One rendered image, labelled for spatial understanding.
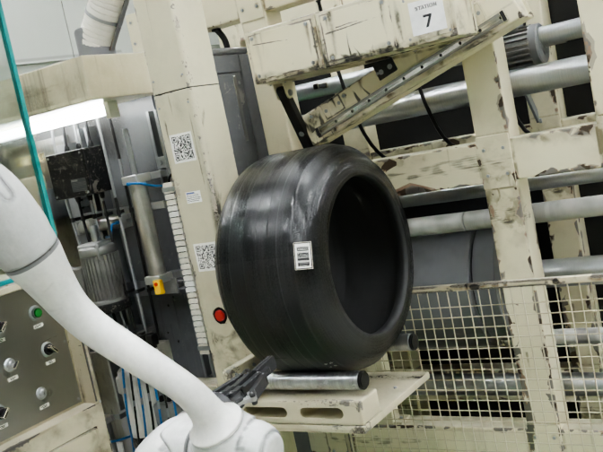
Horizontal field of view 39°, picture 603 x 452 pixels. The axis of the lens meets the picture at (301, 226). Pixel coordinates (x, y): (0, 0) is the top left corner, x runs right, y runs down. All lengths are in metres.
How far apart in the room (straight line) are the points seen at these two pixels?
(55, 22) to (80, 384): 10.32
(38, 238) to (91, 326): 0.18
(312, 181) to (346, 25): 0.48
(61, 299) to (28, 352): 0.83
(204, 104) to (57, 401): 0.85
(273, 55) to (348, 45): 0.23
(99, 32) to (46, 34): 9.57
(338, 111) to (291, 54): 0.22
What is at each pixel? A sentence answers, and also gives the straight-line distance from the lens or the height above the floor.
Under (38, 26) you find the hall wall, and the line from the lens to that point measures 12.33.
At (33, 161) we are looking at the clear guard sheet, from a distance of 2.30.
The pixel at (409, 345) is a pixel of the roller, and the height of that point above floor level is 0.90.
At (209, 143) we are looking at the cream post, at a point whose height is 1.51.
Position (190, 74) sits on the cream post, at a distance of 2.19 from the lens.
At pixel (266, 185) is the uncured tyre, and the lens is 1.96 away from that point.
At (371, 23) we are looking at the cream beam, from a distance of 2.18.
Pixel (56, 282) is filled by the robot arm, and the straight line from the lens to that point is 1.43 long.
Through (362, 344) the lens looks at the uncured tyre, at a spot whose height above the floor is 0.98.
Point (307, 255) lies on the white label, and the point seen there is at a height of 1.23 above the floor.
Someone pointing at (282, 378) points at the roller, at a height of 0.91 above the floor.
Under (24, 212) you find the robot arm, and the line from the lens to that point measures 1.39.
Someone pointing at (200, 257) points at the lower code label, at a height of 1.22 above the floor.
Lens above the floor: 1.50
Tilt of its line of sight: 6 degrees down
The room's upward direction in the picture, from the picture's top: 12 degrees counter-clockwise
